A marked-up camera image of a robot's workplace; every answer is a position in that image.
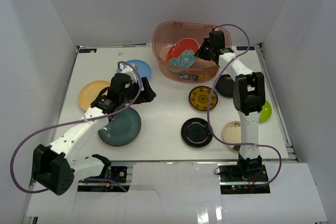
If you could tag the blue corner label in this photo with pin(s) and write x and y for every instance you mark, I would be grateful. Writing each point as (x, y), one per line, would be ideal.
(87, 50)
(244, 48)

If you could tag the right blue corner label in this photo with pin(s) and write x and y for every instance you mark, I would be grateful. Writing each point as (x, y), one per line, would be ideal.
(244, 48)

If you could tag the black plate rear right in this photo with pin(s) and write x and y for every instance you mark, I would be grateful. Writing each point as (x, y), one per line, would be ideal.
(225, 86)

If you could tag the left blue corner label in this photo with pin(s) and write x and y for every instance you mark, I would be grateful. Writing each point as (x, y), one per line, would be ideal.
(87, 50)

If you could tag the beige ceramic plate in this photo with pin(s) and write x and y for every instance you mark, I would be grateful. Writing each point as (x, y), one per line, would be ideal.
(231, 133)

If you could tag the black glossy plate front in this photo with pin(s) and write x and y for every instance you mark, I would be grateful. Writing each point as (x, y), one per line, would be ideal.
(195, 133)

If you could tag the dark teal ceramic plate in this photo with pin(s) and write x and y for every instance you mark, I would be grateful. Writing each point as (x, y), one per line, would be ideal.
(123, 129)

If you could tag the yellow patterned black plate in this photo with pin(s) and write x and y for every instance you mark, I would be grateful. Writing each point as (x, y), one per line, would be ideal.
(199, 96)

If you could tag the red floral ceramic plate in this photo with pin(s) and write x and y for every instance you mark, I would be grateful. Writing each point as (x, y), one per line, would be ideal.
(181, 54)

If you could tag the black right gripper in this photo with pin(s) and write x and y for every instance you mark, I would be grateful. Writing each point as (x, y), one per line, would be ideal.
(200, 53)

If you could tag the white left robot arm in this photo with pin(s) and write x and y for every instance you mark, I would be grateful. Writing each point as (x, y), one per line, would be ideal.
(55, 167)

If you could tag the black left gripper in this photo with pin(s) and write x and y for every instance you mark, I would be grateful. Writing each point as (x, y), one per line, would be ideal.
(140, 93)

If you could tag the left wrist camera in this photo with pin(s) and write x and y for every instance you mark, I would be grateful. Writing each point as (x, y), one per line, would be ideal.
(127, 69)

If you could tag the light blue plastic plate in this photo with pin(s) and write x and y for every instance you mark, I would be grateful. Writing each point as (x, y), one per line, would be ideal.
(142, 68)

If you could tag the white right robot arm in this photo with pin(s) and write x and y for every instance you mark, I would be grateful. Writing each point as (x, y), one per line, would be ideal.
(248, 99)

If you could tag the yellow-orange plastic plate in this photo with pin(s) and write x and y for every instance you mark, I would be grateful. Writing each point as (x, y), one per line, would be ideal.
(89, 92)

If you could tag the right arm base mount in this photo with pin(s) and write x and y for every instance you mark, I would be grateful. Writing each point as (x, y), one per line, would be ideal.
(232, 174)

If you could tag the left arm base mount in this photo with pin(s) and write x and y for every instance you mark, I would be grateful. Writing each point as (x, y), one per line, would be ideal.
(118, 174)

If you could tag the lime green plate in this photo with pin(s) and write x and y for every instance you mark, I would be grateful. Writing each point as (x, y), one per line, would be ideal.
(266, 112)

